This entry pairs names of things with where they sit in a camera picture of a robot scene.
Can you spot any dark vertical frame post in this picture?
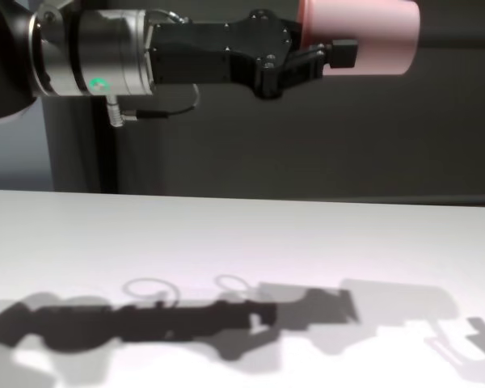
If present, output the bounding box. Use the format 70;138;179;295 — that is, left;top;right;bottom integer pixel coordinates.
42;96;118;193

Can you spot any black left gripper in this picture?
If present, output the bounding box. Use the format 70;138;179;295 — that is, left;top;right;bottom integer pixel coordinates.
151;11;359;101

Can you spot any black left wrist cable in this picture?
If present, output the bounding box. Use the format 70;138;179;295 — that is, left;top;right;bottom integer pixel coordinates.
106;82;201;129

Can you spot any pink plastic cup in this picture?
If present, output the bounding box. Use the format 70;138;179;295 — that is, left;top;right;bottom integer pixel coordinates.
297;0;421;77

